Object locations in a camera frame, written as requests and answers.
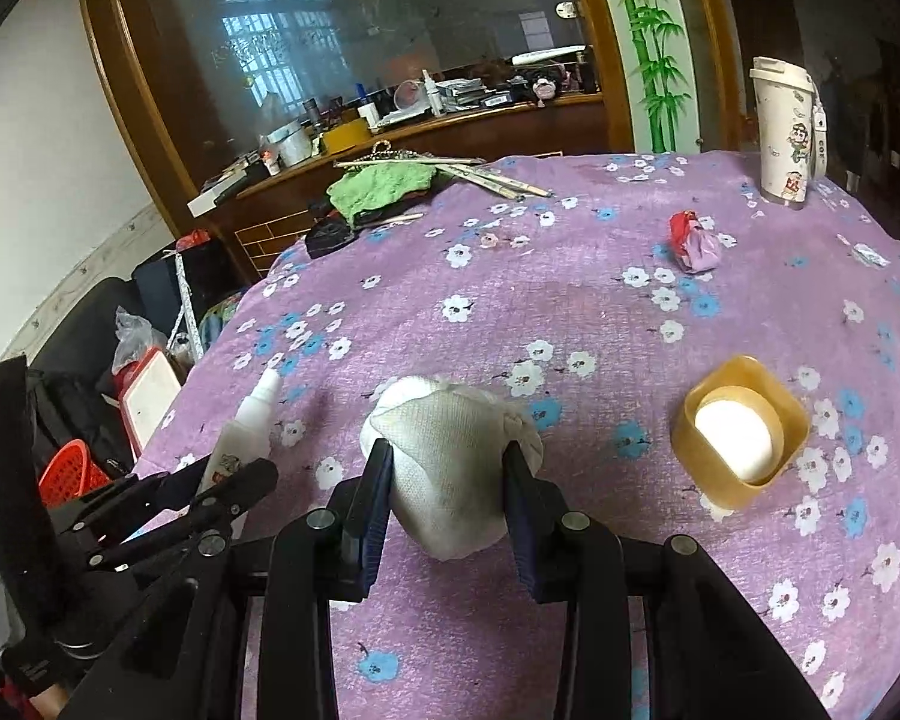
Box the white spray bottle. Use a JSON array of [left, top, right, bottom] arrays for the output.
[[198, 367, 281, 494]]

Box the white sock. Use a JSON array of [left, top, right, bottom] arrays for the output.
[[359, 376, 544, 561]]

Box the red pink wrapper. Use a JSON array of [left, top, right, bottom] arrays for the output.
[[668, 210, 724, 275]]

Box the red plastic mesh basket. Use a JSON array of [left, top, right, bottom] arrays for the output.
[[38, 439, 110, 509]]

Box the red framed white board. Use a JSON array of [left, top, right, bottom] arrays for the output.
[[118, 346, 182, 460]]

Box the black leather sofa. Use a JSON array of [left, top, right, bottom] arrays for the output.
[[0, 276, 167, 662]]

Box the clear plastic bag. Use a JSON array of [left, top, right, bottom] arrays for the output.
[[112, 305, 167, 376]]

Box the dark blue bag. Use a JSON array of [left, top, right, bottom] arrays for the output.
[[129, 239, 245, 338]]

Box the purple floral tablecloth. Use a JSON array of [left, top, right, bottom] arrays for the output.
[[137, 153, 900, 718]]

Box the black small pouch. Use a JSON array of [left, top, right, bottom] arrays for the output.
[[304, 216, 359, 260]]

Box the wooden brick pattern counter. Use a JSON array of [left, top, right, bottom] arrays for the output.
[[193, 93, 634, 281]]

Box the green cloth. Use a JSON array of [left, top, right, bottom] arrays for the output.
[[326, 161, 437, 223]]

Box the bundle of chopsticks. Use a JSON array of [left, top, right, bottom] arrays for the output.
[[333, 140, 554, 200]]

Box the small foil wrapper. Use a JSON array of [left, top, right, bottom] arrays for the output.
[[852, 244, 889, 268]]

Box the white cartoon tumbler cup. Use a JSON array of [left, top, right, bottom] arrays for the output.
[[749, 57, 827, 206]]

